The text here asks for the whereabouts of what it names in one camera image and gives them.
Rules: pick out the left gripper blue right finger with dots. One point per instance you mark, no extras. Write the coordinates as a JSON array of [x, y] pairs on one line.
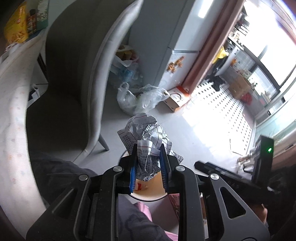
[[163, 160]]

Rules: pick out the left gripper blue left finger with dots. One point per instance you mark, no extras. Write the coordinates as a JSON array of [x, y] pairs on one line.
[[133, 168]]

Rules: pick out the printed paper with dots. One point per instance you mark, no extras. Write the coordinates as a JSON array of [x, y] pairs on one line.
[[144, 131]]

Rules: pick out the round wooden trash bin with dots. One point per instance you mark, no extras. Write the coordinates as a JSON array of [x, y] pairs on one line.
[[150, 191]]

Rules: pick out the right hand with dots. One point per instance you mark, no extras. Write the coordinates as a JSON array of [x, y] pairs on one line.
[[261, 212]]

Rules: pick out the orange white cardboard box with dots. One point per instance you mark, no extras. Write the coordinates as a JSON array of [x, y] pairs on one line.
[[178, 98]]

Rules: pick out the white plastic bag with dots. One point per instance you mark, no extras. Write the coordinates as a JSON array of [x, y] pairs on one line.
[[127, 101]]

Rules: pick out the clear plastic bag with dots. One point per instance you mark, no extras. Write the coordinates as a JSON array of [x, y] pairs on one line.
[[148, 97]]

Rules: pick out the dark patterned trouser leg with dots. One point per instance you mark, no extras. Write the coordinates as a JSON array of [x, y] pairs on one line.
[[85, 206]]

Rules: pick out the white perforated mat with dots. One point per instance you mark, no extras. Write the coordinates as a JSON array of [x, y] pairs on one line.
[[236, 121]]

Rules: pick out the white floral tablecloth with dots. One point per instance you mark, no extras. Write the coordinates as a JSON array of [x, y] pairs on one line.
[[19, 193]]

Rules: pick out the pink curtain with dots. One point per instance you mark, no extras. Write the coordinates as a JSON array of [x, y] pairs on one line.
[[218, 35]]

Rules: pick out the white refrigerator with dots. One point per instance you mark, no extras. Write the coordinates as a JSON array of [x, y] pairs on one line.
[[190, 34]]

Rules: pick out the grey upholstered chair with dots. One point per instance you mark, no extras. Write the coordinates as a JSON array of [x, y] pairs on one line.
[[65, 122]]

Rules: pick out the green tall box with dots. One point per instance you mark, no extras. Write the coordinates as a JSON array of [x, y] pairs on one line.
[[42, 14]]

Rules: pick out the dark red sauce jar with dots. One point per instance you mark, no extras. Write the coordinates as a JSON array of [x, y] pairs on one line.
[[31, 22]]

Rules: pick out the yellow snack bag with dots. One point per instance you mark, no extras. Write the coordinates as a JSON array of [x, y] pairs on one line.
[[15, 30]]

